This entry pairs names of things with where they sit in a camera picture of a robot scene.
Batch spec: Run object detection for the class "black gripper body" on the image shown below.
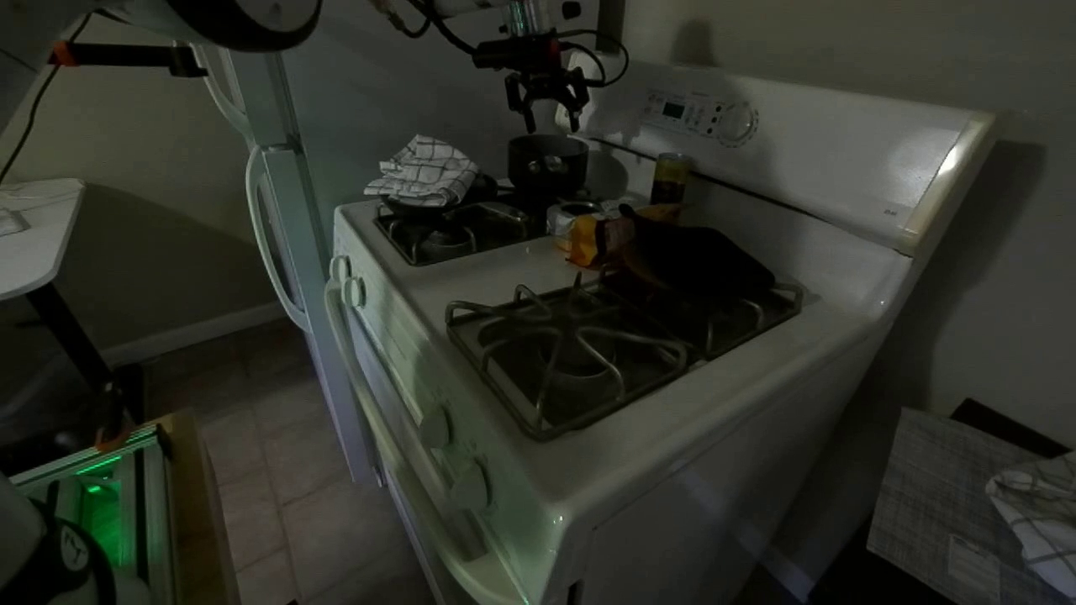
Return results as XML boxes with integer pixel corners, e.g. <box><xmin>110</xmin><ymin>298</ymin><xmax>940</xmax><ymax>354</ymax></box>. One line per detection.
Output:
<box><xmin>501</xmin><ymin>65</ymin><xmax>594</xmax><ymax>112</ymax></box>

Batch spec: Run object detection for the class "white gas stove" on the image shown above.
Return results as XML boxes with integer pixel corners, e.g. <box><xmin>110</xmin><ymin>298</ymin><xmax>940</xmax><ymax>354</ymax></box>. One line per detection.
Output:
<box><xmin>318</xmin><ymin>61</ymin><xmax>1003</xmax><ymax>605</ymax></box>

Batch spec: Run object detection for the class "small white cup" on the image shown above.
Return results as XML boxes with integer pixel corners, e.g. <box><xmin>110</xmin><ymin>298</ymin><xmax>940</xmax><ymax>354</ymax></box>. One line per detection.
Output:
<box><xmin>548</xmin><ymin>197</ymin><xmax>602</xmax><ymax>239</ymax></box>

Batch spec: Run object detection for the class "white checkered dish towel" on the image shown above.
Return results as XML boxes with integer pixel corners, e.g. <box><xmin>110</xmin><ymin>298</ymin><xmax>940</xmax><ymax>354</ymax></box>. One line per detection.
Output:
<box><xmin>362</xmin><ymin>130</ymin><xmax>483</xmax><ymax>212</ymax></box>

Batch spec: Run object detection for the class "small spice bottle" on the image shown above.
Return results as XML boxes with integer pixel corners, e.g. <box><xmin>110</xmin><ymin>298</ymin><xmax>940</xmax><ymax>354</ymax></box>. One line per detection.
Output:
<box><xmin>651</xmin><ymin>151</ymin><xmax>700</xmax><ymax>216</ymax></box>

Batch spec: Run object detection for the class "dark baking pan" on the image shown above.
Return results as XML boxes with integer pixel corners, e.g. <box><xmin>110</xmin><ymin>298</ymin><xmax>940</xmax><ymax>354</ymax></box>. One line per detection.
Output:
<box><xmin>609</xmin><ymin>197</ymin><xmax>785</xmax><ymax>306</ymax></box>

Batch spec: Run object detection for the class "white refrigerator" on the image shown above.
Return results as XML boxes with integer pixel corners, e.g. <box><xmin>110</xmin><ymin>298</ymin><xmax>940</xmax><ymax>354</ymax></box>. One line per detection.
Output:
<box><xmin>206</xmin><ymin>0</ymin><xmax>530</xmax><ymax>491</ymax></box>

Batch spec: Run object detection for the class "black clamp bar orange band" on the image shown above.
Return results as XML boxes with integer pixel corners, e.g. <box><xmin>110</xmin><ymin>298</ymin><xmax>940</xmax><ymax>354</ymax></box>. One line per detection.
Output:
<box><xmin>48</xmin><ymin>37</ymin><xmax>213</xmax><ymax>82</ymax></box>

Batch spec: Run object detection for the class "white table with black leg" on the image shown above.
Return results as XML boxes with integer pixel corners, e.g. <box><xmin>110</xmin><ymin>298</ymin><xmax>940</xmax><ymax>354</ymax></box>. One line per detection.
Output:
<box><xmin>0</xmin><ymin>174</ymin><xmax>148</xmax><ymax>451</ymax></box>

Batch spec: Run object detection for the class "grey patterned box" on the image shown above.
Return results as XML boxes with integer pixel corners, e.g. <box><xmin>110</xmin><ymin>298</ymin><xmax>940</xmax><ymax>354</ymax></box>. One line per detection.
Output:
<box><xmin>867</xmin><ymin>408</ymin><xmax>1076</xmax><ymax>605</ymax></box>

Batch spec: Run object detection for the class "robot cart with wooden side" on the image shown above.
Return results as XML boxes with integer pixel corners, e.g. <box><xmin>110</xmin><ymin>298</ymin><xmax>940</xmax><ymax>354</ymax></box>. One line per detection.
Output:
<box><xmin>0</xmin><ymin>408</ymin><xmax>244</xmax><ymax>605</ymax></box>

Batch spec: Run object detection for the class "checkered cloth on box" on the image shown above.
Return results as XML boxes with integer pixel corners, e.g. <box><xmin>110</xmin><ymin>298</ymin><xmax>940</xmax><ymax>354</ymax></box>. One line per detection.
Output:
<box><xmin>984</xmin><ymin>451</ymin><xmax>1076</xmax><ymax>602</ymax></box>

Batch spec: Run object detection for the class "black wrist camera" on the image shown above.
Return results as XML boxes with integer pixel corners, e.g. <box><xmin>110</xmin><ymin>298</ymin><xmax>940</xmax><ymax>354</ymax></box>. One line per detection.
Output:
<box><xmin>472</xmin><ymin>32</ymin><xmax>566</xmax><ymax>75</ymax></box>

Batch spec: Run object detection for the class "black saucepan with metal handle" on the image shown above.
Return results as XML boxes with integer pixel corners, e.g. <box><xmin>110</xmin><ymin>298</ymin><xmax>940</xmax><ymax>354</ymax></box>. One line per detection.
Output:
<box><xmin>503</xmin><ymin>130</ymin><xmax>700</xmax><ymax>216</ymax></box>

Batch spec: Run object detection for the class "black wire burner grate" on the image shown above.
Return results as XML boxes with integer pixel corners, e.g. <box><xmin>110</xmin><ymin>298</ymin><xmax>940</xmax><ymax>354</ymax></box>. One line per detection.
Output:
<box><xmin>373</xmin><ymin>197</ymin><xmax>530</xmax><ymax>269</ymax></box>
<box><xmin>442</xmin><ymin>271</ymin><xmax>804</xmax><ymax>445</ymax></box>

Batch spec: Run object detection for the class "black hanging cable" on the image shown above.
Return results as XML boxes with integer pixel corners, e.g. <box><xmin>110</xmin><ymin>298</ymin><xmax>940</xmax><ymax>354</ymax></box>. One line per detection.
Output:
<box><xmin>0</xmin><ymin>54</ymin><xmax>65</xmax><ymax>182</ymax></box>

